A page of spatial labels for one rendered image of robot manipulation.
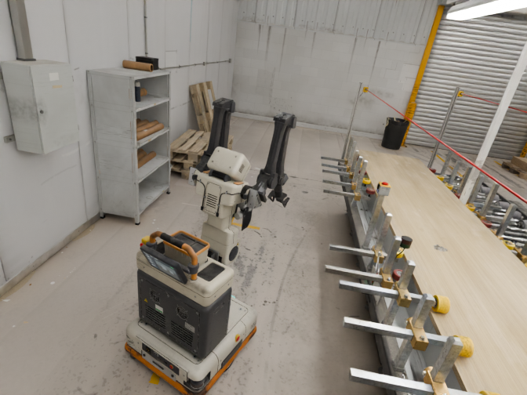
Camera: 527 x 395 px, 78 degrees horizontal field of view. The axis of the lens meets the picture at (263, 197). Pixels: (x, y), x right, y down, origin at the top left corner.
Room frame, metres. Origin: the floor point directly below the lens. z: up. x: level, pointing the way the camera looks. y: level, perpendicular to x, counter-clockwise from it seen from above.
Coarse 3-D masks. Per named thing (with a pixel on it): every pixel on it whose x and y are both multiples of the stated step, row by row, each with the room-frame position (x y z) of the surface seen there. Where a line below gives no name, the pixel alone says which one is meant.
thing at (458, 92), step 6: (456, 90) 4.04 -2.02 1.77; (462, 90) 4.05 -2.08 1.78; (456, 96) 4.04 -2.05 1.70; (450, 108) 4.04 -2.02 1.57; (450, 114) 4.04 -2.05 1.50; (444, 120) 4.08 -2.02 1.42; (444, 126) 4.04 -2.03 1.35; (444, 132) 4.04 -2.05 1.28; (438, 138) 4.05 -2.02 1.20; (438, 144) 4.04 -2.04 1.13; (432, 156) 4.04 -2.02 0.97; (432, 162) 4.04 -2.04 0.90
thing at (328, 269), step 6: (330, 270) 1.55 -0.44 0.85; (336, 270) 1.54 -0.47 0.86; (342, 270) 1.54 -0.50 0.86; (348, 270) 1.55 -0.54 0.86; (354, 270) 1.56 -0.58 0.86; (348, 276) 1.54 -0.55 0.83; (354, 276) 1.54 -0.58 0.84; (360, 276) 1.53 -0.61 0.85; (366, 276) 1.53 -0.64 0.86; (372, 276) 1.53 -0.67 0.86; (378, 276) 1.54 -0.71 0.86
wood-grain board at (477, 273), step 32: (384, 160) 3.82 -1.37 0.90; (416, 160) 4.03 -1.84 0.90; (416, 192) 2.88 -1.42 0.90; (448, 192) 3.00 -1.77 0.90; (416, 224) 2.20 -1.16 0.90; (448, 224) 2.28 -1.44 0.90; (480, 224) 2.36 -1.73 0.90; (416, 256) 1.75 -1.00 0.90; (448, 256) 1.80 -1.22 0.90; (480, 256) 1.86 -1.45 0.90; (512, 256) 1.92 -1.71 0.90; (448, 288) 1.46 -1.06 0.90; (480, 288) 1.50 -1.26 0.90; (512, 288) 1.55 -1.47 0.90; (448, 320) 1.22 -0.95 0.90; (480, 320) 1.25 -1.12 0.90; (512, 320) 1.28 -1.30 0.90; (480, 352) 1.05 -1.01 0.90; (512, 352) 1.07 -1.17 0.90; (480, 384) 0.89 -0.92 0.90; (512, 384) 0.91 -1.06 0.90
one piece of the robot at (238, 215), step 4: (240, 204) 1.82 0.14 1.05; (244, 204) 1.81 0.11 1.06; (240, 208) 1.84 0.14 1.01; (244, 208) 1.78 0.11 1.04; (248, 208) 1.82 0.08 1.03; (252, 208) 1.86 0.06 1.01; (236, 212) 1.78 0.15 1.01; (240, 212) 1.78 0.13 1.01; (244, 212) 1.78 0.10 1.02; (248, 212) 1.83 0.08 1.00; (232, 216) 1.80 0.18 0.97; (236, 216) 1.77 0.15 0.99; (240, 216) 1.76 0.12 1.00; (244, 216) 1.79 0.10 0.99; (248, 216) 1.83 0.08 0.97; (244, 220) 1.79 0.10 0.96; (248, 220) 1.84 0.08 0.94; (244, 224) 1.80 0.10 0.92; (248, 224) 1.84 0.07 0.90; (244, 228) 1.80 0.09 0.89
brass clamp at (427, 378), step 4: (428, 368) 0.87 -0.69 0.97; (424, 372) 0.86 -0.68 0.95; (428, 372) 0.85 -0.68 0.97; (424, 376) 0.85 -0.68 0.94; (428, 376) 0.84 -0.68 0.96; (424, 380) 0.85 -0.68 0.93; (428, 380) 0.83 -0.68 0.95; (432, 380) 0.82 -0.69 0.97; (432, 384) 0.80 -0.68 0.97; (436, 384) 0.80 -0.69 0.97; (440, 384) 0.80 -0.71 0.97; (444, 384) 0.81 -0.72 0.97; (432, 388) 0.79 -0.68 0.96; (436, 388) 0.79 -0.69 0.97; (440, 388) 0.79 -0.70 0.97; (444, 388) 0.79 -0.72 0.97; (436, 392) 0.77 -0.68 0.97; (440, 392) 0.77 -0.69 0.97; (444, 392) 0.78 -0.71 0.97; (448, 392) 0.78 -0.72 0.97
